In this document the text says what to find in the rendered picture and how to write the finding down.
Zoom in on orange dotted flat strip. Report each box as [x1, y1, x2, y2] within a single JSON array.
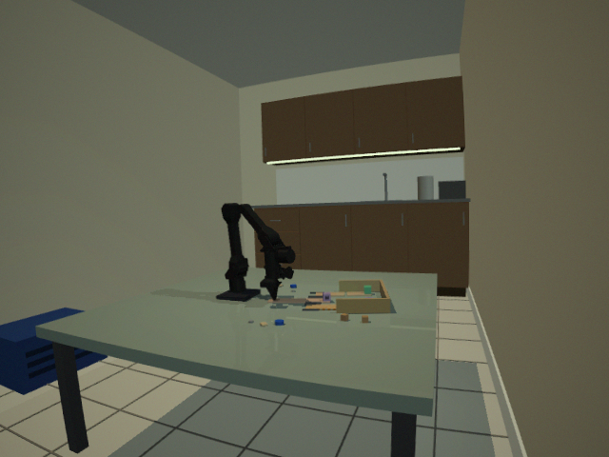
[[305, 304, 337, 310]]

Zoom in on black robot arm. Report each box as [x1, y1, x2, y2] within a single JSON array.
[[222, 203, 295, 292]]

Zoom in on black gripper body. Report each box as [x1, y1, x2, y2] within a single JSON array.
[[260, 263, 285, 288]]

